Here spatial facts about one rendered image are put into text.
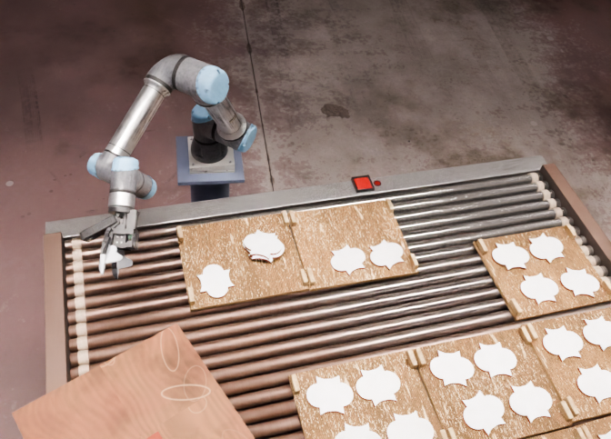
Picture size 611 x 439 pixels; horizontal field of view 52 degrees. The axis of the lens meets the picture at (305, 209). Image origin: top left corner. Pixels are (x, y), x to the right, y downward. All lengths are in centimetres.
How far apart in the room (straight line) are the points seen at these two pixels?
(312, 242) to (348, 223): 17
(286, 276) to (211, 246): 29
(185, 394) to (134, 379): 15
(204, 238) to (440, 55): 315
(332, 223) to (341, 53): 260
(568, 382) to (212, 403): 115
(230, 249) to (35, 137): 213
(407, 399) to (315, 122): 249
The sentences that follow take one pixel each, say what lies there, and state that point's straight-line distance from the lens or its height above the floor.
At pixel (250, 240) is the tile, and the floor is 98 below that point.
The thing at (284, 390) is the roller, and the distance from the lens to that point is 200.
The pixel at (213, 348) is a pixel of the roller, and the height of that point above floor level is 92.
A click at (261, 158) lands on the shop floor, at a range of 387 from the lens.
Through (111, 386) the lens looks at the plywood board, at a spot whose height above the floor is 104.
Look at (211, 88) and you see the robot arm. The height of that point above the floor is 148.
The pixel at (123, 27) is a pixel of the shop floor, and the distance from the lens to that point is 494.
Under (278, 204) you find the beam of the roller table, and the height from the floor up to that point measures 92.
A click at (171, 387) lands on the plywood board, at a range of 187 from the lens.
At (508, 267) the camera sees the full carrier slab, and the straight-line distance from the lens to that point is 242.
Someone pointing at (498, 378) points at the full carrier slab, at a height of 94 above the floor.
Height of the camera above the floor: 274
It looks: 49 degrees down
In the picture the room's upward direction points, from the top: 9 degrees clockwise
